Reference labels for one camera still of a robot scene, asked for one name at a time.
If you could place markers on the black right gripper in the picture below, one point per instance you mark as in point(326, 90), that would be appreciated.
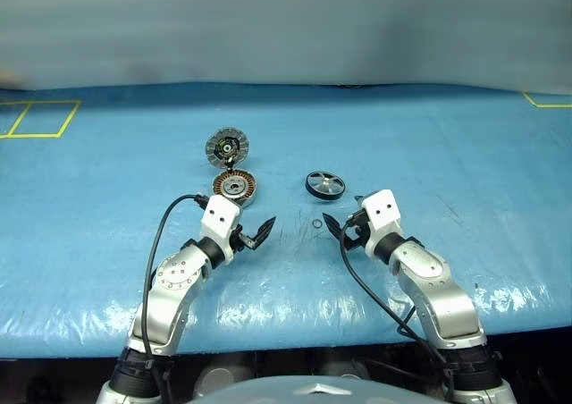
point(357, 230)

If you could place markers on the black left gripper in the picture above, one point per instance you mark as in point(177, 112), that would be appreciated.
point(243, 242)

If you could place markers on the silver motor housing copper windings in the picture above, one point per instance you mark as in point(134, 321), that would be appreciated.
point(234, 188)

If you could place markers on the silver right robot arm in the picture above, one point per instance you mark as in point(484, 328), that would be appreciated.
point(424, 265)

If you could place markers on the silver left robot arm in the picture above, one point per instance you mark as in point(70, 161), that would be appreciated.
point(174, 279)

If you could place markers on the blue plastic table cover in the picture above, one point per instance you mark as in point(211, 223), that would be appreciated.
point(402, 154)

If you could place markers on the grey robot torso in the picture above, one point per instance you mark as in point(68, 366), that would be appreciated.
point(277, 393)

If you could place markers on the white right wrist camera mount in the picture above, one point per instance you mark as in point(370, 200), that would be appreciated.
point(380, 207)

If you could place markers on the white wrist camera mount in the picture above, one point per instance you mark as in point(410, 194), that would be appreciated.
point(380, 207)
point(219, 212)

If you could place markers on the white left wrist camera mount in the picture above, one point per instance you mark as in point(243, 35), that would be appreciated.
point(219, 212)

